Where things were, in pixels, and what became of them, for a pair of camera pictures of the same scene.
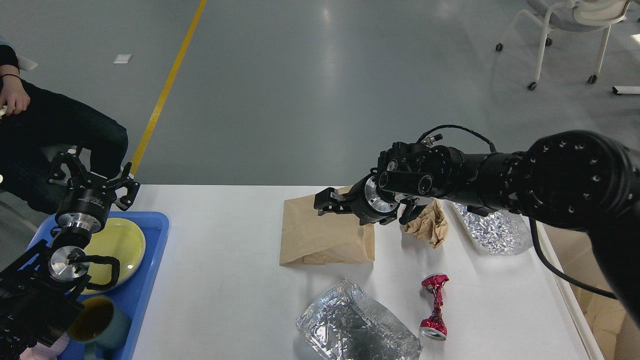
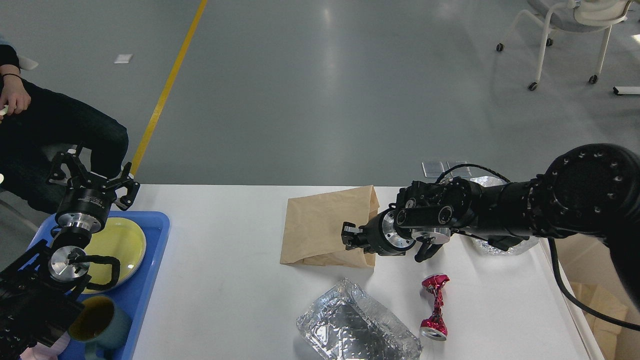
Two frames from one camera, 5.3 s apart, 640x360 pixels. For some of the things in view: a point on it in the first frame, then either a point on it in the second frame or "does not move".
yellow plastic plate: x=120 y=237 does not move
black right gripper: x=365 y=198 -> x=382 y=235
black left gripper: x=83 y=207 does not move
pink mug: x=42 y=352 does not move
